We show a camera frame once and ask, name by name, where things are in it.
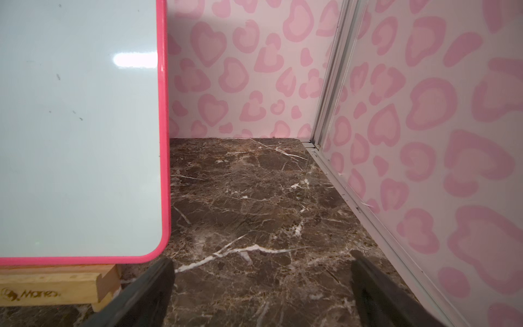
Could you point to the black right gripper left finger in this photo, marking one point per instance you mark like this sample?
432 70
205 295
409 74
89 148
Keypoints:
143 303

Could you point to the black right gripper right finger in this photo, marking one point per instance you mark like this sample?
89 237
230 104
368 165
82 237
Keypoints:
380 302

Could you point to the wooden easel stand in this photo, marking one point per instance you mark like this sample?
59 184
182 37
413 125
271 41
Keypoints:
95 285

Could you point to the pink framed whiteboard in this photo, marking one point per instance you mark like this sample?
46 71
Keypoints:
85 174

